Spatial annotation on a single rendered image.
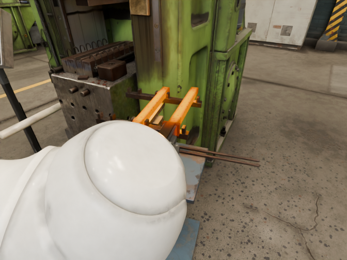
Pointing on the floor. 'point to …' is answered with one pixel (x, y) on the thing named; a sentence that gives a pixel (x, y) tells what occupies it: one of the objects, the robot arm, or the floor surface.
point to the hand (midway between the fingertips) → (166, 135)
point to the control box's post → (17, 109)
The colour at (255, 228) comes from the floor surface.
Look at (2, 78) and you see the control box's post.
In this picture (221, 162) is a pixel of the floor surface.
